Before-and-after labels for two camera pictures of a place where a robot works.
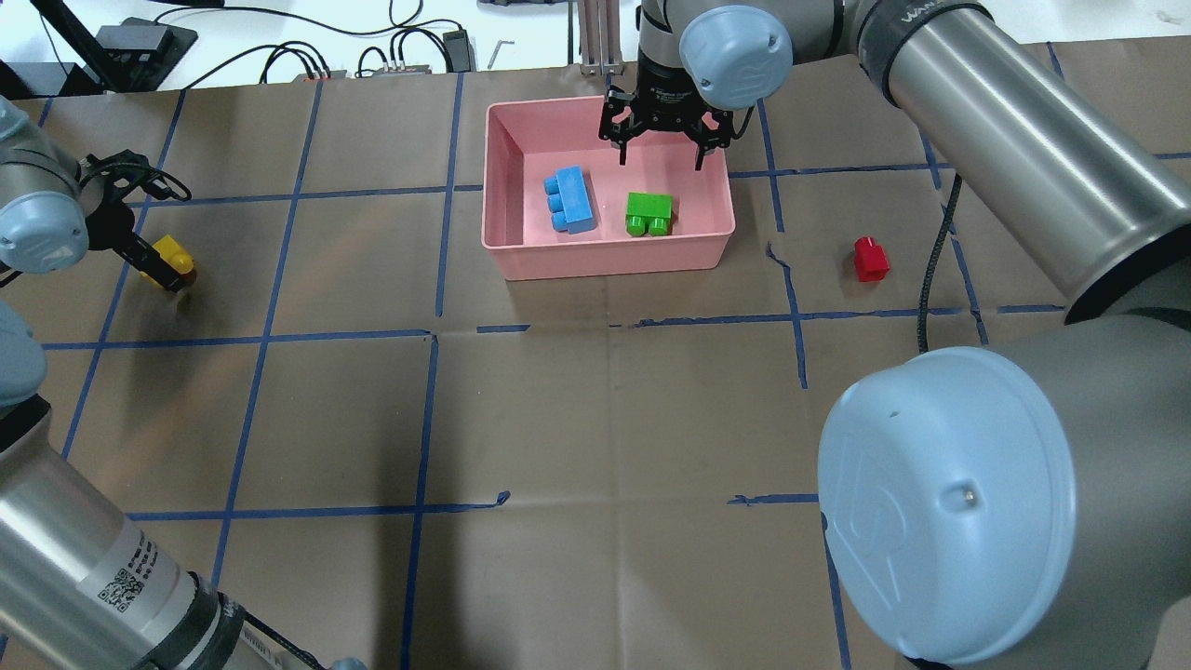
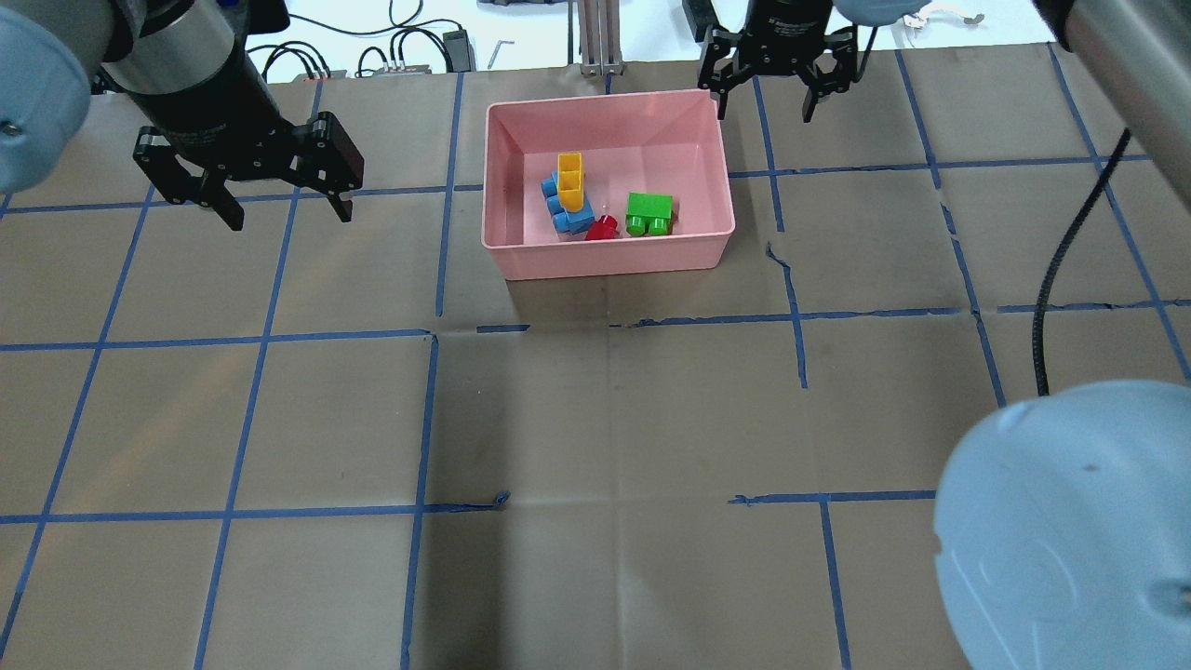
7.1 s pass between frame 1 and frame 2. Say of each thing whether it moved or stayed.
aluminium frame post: stayed
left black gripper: moved
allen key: stayed
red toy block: moved
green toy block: stayed
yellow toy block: moved
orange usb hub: stayed
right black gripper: moved
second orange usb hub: stayed
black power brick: stayed
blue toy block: stayed
